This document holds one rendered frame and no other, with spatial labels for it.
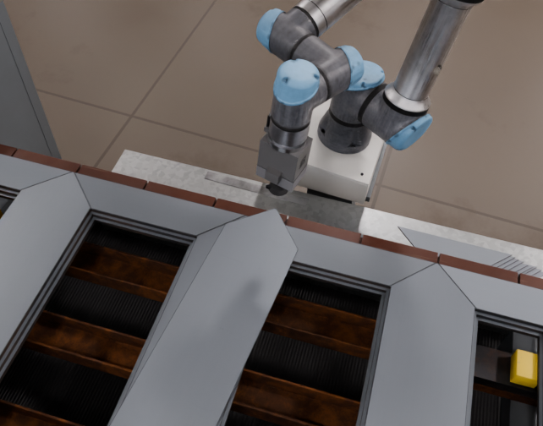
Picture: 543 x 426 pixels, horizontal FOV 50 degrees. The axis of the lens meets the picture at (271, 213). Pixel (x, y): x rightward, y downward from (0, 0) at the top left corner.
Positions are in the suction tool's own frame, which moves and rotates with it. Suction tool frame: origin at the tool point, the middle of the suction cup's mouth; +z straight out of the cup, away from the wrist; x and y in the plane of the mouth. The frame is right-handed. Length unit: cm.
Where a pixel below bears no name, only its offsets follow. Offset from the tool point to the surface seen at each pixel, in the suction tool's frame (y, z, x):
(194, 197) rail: -20.8, 16.8, -1.1
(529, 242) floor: 72, 91, 103
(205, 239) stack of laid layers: -11.0, 14.5, -11.4
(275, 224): 0.7, 13.3, 0.4
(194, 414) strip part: 9.1, 13.9, -45.4
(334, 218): 9.1, 29.0, 21.7
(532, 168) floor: 63, 91, 145
